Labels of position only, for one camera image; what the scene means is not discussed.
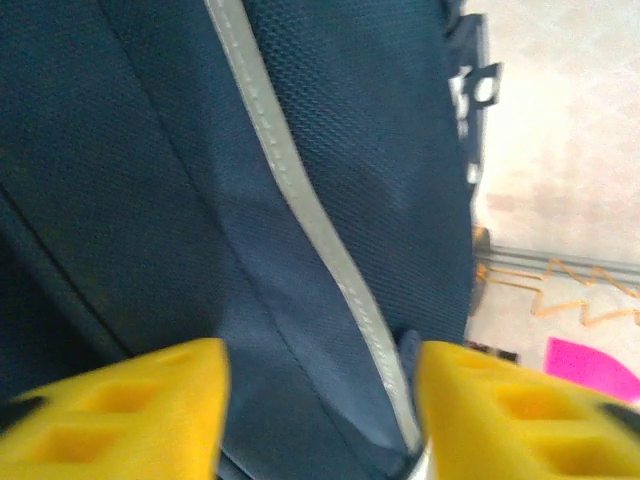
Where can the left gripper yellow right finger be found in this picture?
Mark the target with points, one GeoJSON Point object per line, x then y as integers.
{"type": "Point", "coordinates": [525, 425]}

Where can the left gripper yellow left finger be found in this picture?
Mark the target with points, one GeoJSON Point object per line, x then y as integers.
{"type": "Point", "coordinates": [125, 425]}

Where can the navy blue backpack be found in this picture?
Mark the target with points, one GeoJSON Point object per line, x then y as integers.
{"type": "Point", "coordinates": [175, 175]}

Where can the pink wine glass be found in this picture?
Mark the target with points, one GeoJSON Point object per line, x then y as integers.
{"type": "Point", "coordinates": [585, 367]}

